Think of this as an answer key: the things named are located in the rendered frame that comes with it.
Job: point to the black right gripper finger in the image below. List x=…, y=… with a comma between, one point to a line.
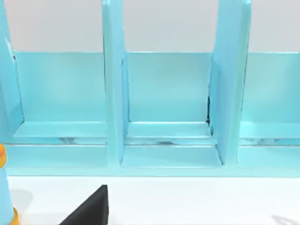
x=95, y=208

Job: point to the blue and orange bottle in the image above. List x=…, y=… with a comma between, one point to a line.
x=4, y=194

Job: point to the light blue rack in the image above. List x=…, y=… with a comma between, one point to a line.
x=164, y=98

